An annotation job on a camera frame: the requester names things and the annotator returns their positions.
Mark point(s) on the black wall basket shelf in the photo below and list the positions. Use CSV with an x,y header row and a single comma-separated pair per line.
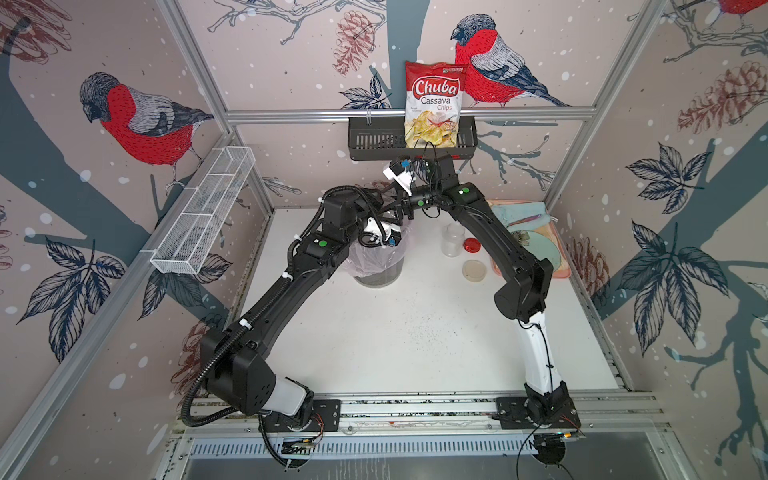
x,y
383,139

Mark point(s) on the pink tray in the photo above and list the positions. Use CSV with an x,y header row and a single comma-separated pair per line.
x,y
564,270

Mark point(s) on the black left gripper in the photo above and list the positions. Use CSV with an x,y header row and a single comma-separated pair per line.
x,y
360,204

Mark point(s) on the Chuba cassava chips bag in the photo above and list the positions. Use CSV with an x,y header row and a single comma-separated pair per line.
x,y
434,95

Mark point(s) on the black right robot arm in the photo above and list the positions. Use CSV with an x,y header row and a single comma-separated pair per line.
x,y
424,183

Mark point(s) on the jar with red lid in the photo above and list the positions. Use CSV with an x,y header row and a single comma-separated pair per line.
x,y
452,239

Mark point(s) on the light green floral plate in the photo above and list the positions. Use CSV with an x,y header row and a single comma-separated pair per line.
x,y
540,246

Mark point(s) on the teal cloth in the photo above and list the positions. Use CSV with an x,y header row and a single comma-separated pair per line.
x,y
526,216

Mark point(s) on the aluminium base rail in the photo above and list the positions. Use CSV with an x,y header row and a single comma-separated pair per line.
x,y
467,413

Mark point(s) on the red jar lid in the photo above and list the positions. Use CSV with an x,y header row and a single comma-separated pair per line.
x,y
472,245

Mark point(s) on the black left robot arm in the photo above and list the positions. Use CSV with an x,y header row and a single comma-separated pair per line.
x,y
234,375

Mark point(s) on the beige jar lid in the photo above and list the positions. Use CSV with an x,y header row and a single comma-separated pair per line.
x,y
474,270

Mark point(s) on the metal mesh trash bin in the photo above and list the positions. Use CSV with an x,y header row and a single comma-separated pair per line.
x,y
386,278

